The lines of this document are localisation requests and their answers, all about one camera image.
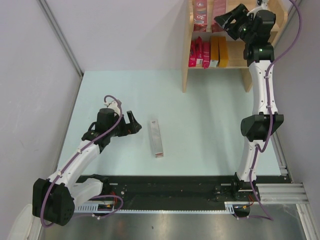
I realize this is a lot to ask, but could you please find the wooden two-tier shelf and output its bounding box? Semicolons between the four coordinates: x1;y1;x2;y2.
181;0;289;93

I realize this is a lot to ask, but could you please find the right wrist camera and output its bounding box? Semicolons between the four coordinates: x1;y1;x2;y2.
248;0;269;14

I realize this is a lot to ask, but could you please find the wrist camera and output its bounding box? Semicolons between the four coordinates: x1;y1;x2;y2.
248;0;269;14
104;99;122;115

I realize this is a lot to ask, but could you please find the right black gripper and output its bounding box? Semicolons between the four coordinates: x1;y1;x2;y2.
214;3;255;43

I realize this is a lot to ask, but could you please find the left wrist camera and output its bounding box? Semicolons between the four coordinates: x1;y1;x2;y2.
104;99;122;115

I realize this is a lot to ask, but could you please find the red 3D toothpaste box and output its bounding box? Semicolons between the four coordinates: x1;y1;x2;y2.
193;0;208;32

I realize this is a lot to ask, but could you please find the white slotted cable duct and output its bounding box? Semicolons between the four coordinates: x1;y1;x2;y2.
74;201;251;215

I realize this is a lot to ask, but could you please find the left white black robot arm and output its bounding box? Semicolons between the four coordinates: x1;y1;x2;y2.
32;107;142;228

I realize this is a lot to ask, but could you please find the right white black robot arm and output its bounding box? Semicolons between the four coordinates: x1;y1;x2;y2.
214;2;284;201

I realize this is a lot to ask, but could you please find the gold R&O toothpaste box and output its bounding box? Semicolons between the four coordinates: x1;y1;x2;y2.
209;36;219;68

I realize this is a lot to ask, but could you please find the silver toothpaste box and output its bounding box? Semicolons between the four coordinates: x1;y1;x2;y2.
150;119;164;158
211;0;227;33

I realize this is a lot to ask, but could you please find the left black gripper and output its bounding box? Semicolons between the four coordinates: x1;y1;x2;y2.
107;111;141;137

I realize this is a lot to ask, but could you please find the pink toothpaste box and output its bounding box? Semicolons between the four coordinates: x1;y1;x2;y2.
195;36;203;65
188;40;197;68
202;41;211;69

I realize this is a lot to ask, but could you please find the orange toothpaste box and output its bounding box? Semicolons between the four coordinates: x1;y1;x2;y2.
218;36;229;68

